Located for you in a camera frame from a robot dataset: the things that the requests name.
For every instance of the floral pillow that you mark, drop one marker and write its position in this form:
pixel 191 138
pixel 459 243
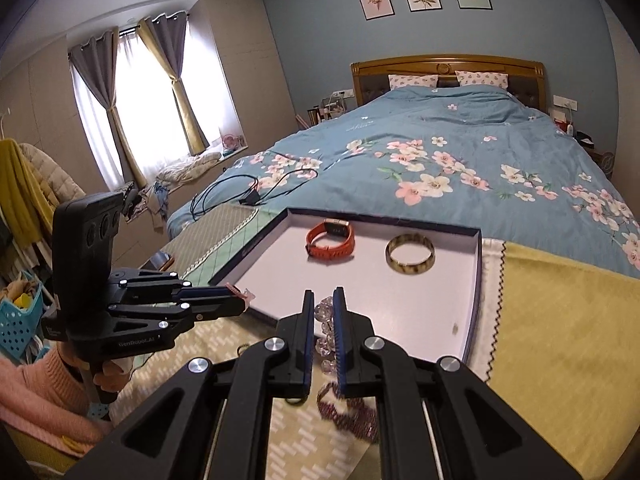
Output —
pixel 412 81
pixel 482 79

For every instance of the tortoiseshell bangle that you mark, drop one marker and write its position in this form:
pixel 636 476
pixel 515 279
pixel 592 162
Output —
pixel 391 265

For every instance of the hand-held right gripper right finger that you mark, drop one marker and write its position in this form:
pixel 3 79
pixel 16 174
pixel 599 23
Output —
pixel 340 340

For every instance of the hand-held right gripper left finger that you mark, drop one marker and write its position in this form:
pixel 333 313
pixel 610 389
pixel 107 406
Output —
pixel 307 340

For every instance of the bedside clutter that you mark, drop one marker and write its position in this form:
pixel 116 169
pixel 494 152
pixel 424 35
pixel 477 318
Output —
pixel 327 108

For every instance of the person's left hand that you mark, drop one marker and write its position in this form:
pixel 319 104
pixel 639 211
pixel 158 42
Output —
pixel 112 376

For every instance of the blue plastic basket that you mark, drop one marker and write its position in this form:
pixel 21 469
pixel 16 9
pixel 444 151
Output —
pixel 15 330

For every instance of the blue floral duvet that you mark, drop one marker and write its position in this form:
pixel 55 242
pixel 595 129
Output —
pixel 450 125

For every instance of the black power adapter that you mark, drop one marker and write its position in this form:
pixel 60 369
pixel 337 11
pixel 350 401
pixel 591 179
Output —
pixel 251 198

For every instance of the white folded quilt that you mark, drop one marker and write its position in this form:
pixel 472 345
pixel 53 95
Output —
pixel 190 166

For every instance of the yellow garment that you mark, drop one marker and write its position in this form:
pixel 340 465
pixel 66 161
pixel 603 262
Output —
pixel 20 185

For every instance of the smartphone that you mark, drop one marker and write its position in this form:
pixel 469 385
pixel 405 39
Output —
pixel 159 260

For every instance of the white tray with dark rim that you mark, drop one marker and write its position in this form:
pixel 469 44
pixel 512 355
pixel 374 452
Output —
pixel 400 310

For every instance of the pink toy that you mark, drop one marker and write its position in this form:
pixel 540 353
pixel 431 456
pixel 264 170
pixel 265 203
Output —
pixel 230 141

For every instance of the framed pink flower picture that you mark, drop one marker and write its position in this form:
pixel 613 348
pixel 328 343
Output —
pixel 375 1

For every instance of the crumpled clothes heap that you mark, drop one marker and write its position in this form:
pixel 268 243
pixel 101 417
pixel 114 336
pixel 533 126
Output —
pixel 152 202

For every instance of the wooden headboard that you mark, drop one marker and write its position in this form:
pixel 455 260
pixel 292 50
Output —
pixel 440 66

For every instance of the white sheer curtain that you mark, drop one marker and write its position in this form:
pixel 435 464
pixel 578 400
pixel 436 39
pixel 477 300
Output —
pixel 205 85

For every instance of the orange smartwatch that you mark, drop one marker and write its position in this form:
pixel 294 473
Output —
pixel 345 248

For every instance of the beige puffy jacket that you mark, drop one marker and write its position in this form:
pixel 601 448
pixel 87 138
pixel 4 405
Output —
pixel 55 175

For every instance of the white wall socket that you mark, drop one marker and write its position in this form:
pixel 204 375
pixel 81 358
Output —
pixel 565 103
pixel 342 93

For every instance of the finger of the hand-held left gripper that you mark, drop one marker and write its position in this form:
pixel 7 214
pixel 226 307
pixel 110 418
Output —
pixel 220 307
pixel 210 290

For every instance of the grey and gold curtain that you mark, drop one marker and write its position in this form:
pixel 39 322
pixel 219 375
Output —
pixel 92 75
pixel 170 50

